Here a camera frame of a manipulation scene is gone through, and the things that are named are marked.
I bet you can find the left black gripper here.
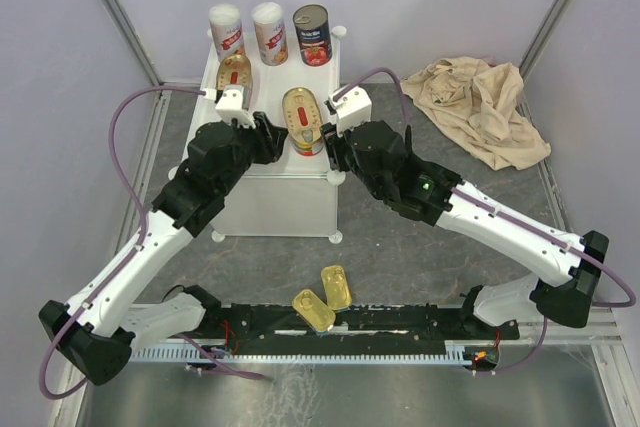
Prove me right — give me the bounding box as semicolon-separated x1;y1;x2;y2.
216;111;291;196

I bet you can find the red yellow tin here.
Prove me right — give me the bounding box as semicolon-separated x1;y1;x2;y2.
282;87;323;156

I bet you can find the white plastic cube cabinet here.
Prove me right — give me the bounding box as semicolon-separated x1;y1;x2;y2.
211;26;346;244

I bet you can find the red green tin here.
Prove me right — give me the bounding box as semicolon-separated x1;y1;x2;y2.
215;54;253;103

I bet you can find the orange label white-lid can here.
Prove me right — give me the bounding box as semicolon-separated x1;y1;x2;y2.
251;2;288;66

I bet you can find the dark blue food can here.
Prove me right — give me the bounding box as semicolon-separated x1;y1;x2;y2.
293;4;332;67

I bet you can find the red white tall can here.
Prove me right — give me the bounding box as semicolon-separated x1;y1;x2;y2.
208;3;245;61

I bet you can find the gold tin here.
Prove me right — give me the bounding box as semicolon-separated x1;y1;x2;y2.
321;265;352;312
292;289;336;335

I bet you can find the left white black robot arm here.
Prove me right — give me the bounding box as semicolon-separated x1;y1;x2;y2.
38;112;288;385

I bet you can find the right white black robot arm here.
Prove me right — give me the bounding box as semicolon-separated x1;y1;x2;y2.
321;121;608;338

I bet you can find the beige crumpled cloth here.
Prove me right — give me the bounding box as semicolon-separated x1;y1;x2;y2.
401;56;551;171

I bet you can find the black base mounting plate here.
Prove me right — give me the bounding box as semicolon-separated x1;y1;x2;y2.
188;304;520;355

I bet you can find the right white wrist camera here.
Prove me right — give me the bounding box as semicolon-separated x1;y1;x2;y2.
328;86;372;136

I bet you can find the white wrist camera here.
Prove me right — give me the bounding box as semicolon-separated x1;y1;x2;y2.
328;86;372;136
203;84;256;128

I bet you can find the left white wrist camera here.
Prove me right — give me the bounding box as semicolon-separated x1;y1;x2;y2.
203;84;256;128

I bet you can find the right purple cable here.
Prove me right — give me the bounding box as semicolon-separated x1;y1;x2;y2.
332;67;639;376

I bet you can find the light blue cable duct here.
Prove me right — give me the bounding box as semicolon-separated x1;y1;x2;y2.
131;341;471;366

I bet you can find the aluminium frame rail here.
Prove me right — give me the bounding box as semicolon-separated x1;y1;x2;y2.
74;300;624;348

